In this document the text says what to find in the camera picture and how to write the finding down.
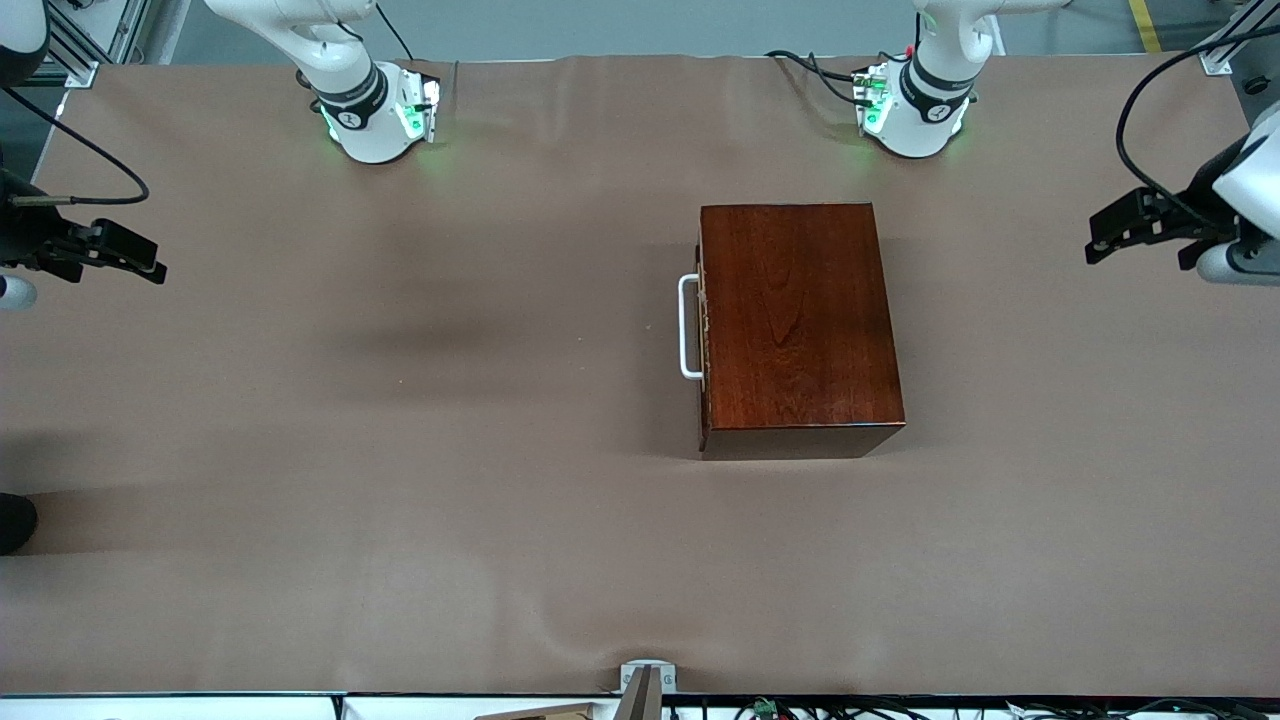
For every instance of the brown cardboard piece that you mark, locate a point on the brown cardboard piece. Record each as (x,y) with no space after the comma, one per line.
(550,714)

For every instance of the aluminium camera post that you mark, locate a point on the aluminium camera post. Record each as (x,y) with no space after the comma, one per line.
(645,700)

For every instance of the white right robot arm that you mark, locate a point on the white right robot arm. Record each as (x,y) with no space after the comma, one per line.
(365,120)

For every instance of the black rounded object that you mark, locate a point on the black rounded object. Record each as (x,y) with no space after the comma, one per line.
(15,525)

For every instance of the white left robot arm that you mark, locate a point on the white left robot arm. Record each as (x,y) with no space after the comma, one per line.
(935,110)

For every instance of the aluminium frame profile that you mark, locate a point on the aluminium frame profile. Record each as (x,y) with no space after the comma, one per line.
(1218,58)
(120,30)

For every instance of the brown table cover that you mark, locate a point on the brown table cover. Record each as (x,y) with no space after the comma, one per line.
(400,500)

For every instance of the small black knob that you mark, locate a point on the small black knob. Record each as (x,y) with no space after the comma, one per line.
(1256,85)

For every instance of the dark brown wooden cabinet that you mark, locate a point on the dark brown wooden cabinet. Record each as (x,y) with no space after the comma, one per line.
(800,320)

